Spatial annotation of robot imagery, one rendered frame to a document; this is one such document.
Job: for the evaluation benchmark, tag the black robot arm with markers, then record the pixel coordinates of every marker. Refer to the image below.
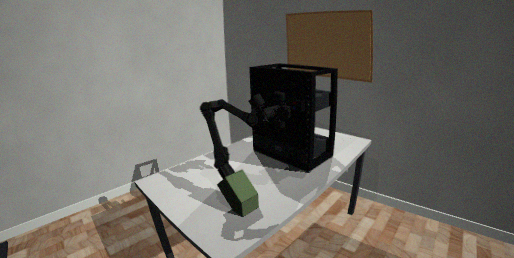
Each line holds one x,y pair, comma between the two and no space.
257,104

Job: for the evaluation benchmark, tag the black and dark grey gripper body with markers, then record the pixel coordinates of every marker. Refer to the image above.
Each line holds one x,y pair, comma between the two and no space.
279,96

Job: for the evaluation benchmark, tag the black server rack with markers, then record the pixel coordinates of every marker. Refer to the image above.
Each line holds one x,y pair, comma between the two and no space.
297,142

